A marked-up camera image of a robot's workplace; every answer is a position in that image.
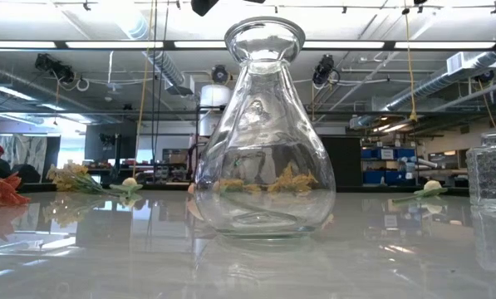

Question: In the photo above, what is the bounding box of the round black ceiling reel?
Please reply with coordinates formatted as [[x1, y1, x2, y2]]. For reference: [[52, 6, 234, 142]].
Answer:
[[211, 64, 233, 85]]

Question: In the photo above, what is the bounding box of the black metal table frame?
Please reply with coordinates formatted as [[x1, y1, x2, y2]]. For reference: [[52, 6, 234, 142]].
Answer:
[[18, 182, 471, 196]]

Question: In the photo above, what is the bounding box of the clear square textured glass vase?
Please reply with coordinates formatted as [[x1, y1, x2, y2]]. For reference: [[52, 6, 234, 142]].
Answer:
[[465, 131, 496, 208]]

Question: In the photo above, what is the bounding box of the leaf-patterned curtain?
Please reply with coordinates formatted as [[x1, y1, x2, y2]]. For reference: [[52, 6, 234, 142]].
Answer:
[[0, 135, 49, 184]]

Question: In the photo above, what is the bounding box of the white cylindrical tank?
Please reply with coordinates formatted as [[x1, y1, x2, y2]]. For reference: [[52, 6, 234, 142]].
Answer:
[[199, 84, 233, 138]]

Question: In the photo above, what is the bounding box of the blue storage bins shelf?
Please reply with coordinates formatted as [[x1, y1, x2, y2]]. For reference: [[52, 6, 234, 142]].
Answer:
[[360, 145, 418, 186]]

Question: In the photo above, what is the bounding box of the black cabinet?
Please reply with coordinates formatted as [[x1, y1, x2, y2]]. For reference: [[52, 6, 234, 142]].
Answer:
[[320, 135, 363, 188]]

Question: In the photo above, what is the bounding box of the clear round-bellied glass vase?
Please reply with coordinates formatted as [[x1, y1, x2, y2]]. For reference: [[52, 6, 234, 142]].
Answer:
[[193, 16, 337, 240]]

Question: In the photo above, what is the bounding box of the black ceiling-mounted device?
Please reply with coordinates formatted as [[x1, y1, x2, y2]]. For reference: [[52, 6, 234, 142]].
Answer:
[[34, 52, 76, 84], [312, 53, 336, 87]]

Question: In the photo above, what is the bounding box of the long silver ventilation duct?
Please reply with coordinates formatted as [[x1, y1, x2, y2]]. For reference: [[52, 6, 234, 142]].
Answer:
[[349, 51, 496, 130]]

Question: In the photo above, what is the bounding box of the yellow hanging cord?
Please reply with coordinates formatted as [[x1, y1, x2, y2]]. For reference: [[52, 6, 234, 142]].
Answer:
[[404, 12, 419, 124]]

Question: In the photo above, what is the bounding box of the ceiling light strip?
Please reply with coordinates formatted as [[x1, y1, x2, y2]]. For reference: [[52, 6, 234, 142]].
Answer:
[[394, 40, 496, 50], [173, 40, 228, 50], [0, 40, 57, 50], [303, 40, 386, 50], [64, 40, 165, 50]]

